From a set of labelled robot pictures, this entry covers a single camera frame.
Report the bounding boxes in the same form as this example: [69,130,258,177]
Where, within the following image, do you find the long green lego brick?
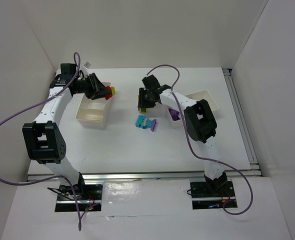
[137,95,147,113]

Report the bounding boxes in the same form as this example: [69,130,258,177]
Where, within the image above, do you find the teal character lego figure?
[135,114,152,129]

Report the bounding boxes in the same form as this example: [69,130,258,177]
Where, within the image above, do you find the white divided tray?
[164,89,219,128]
[75,82,115,129]

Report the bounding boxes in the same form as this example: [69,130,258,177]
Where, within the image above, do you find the aluminium rail right side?
[222,68,263,177]

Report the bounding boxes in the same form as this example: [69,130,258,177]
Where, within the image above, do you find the purple curved lego base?
[150,119,157,132]

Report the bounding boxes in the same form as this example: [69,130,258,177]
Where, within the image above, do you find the aluminium rail front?
[27,170,238,181]

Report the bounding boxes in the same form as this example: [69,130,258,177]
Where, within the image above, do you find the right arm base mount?
[186,178,238,210]

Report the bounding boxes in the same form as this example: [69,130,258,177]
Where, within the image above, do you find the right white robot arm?
[138,75,227,193]

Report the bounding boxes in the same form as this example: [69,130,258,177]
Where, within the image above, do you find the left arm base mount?
[47,183,103,213]

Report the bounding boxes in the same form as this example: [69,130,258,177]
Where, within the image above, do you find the left white divided tray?
[75,82,115,129]

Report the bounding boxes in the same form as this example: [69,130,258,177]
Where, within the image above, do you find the red yellow green lego pile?
[105,85,116,101]

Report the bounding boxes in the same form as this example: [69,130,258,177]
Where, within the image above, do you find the aluminium rail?
[222,68,263,177]
[27,170,238,181]

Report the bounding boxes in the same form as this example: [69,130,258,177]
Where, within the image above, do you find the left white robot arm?
[22,63,115,191]

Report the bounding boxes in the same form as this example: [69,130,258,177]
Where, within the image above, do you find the right white divided tray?
[164,89,219,128]

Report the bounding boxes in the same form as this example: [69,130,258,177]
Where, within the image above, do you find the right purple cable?
[145,65,253,216]

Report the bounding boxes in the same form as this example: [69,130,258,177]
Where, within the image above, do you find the purple printed lego brick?
[168,108,180,122]

